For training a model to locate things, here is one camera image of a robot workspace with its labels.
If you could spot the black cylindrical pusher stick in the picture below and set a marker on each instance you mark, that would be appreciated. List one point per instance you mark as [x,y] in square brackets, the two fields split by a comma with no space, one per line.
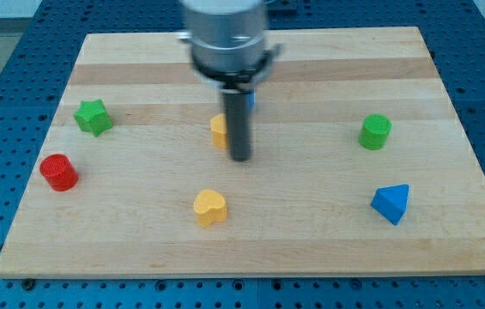
[236,109]

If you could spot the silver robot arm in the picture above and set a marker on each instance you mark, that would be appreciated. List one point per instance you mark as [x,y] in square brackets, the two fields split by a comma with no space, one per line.
[227,42]

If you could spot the blue cube block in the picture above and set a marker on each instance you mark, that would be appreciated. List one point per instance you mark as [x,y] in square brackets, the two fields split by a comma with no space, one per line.
[251,101]

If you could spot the yellow hexagon block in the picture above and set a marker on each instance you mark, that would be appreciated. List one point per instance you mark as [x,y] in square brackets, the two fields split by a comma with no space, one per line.
[218,127]

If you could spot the green star block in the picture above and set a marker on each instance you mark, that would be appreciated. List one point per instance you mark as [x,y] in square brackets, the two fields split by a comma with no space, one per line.
[92,116]

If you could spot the yellow heart block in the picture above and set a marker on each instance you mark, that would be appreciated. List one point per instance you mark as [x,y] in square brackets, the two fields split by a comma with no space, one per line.
[210,206]

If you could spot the wooden board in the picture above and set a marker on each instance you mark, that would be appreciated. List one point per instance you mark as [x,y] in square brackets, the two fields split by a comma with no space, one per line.
[301,206]

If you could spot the green cylinder block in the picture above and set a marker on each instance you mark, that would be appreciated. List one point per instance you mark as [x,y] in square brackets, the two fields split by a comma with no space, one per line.
[374,132]

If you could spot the blue triangular prism block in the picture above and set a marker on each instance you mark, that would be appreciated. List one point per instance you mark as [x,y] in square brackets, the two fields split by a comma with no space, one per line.
[391,202]

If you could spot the red cylinder block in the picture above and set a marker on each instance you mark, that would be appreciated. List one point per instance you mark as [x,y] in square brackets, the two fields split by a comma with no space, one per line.
[58,172]

